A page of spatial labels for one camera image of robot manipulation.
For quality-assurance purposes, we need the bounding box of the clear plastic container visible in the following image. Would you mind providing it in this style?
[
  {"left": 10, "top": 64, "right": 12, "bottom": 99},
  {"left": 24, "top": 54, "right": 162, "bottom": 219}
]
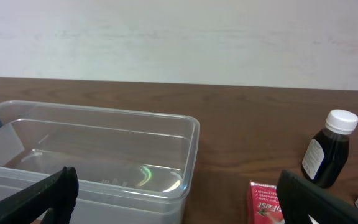
[{"left": 0, "top": 100, "right": 200, "bottom": 223}]

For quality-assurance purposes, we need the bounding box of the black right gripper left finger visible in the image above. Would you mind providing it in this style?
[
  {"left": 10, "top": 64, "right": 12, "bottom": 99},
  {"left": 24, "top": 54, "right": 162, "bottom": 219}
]
[{"left": 0, "top": 167, "right": 79, "bottom": 224}]

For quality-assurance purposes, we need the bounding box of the dark syrup bottle white cap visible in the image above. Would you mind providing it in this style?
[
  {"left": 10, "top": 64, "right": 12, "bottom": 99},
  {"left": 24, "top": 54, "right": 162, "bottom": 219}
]
[{"left": 301, "top": 109, "right": 358, "bottom": 189}]

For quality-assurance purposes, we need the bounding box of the red Panadol box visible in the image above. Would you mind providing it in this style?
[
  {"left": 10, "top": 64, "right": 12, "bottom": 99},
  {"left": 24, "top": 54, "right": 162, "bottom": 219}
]
[{"left": 247, "top": 181, "right": 285, "bottom": 224}]

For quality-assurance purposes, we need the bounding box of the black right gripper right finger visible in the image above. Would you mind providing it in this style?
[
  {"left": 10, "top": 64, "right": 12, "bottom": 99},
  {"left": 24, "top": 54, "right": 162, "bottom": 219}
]
[{"left": 277, "top": 170, "right": 358, "bottom": 224}]

